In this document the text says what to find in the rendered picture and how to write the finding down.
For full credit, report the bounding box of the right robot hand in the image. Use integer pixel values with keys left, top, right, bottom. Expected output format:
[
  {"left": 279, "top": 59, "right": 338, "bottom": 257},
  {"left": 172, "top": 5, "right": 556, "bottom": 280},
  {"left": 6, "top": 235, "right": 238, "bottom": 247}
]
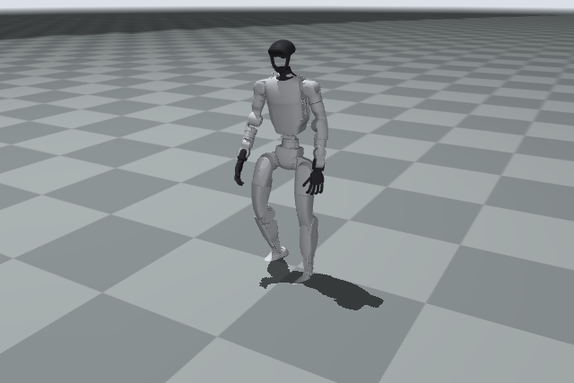
[{"left": 234, "top": 149, "right": 248, "bottom": 186}]

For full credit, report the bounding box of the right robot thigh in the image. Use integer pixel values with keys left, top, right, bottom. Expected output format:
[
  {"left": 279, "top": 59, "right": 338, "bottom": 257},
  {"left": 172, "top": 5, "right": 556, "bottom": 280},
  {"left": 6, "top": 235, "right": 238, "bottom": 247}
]
[{"left": 251, "top": 152, "right": 277, "bottom": 223}]

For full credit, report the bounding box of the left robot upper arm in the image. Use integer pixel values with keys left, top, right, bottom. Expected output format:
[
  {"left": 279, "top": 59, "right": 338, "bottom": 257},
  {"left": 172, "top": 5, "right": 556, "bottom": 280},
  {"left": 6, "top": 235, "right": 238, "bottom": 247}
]
[{"left": 300, "top": 80, "right": 327, "bottom": 132}]

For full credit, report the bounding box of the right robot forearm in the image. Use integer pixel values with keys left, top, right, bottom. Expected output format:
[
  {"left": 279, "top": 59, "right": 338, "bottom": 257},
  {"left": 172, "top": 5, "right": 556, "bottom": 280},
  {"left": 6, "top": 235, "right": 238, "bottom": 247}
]
[{"left": 239, "top": 113, "right": 257, "bottom": 158}]

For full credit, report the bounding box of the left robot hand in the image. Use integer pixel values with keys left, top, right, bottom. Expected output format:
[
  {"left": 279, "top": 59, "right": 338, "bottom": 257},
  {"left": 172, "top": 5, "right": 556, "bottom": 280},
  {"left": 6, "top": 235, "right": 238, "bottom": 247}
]
[{"left": 302, "top": 159, "right": 325, "bottom": 195}]

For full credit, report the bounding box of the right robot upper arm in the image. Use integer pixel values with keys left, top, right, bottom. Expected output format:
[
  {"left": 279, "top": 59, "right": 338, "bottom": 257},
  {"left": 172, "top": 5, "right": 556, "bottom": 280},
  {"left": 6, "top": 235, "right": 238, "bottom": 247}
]
[{"left": 248, "top": 79, "right": 267, "bottom": 126}]

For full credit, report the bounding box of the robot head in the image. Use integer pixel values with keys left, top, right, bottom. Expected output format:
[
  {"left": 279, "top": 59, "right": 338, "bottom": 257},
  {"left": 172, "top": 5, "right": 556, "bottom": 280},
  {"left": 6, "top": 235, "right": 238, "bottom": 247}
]
[{"left": 268, "top": 39, "right": 298, "bottom": 81}]

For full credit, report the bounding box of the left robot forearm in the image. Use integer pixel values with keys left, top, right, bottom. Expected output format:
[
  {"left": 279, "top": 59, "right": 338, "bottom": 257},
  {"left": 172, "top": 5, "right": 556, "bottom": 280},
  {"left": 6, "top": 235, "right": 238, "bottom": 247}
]
[{"left": 313, "top": 119, "right": 328, "bottom": 169}]

